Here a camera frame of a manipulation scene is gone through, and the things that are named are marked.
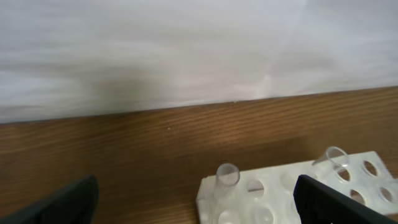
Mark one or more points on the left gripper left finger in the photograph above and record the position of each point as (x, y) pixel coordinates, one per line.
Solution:
(68, 205)

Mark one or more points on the clear test tube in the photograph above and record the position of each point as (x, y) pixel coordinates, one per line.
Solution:
(337, 161)
(227, 184)

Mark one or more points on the white test tube rack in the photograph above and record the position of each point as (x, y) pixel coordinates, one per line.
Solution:
(273, 194)

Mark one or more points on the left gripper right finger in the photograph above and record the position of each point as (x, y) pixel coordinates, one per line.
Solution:
(323, 205)

